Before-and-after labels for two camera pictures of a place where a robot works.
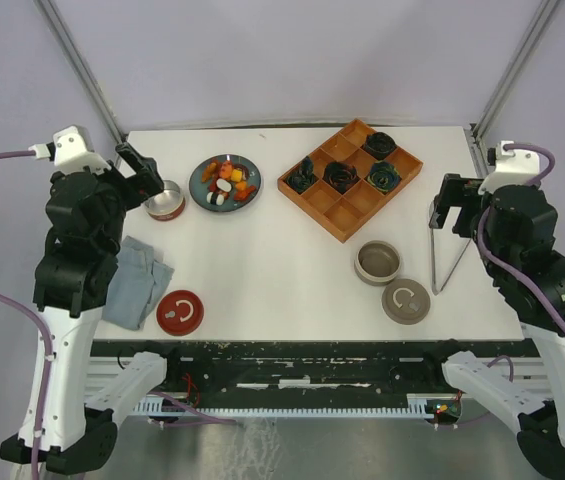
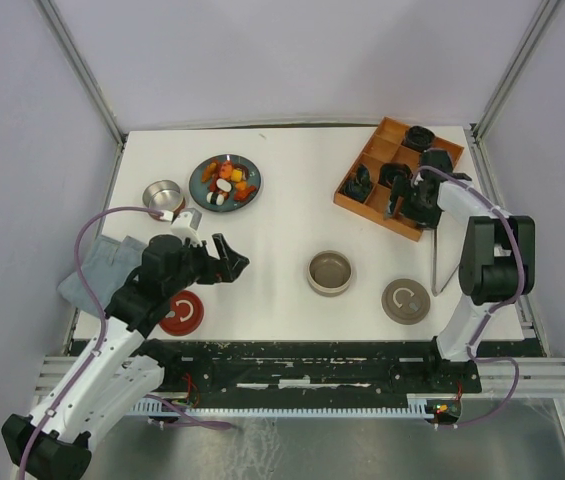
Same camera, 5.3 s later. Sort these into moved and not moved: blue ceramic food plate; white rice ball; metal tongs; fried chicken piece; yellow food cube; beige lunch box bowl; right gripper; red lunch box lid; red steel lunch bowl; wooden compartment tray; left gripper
Moved: left gripper; right gripper; wooden compartment tray; beige lunch box bowl
Not moved: blue ceramic food plate; white rice ball; fried chicken piece; red lunch box lid; yellow food cube; metal tongs; red steel lunch bowl
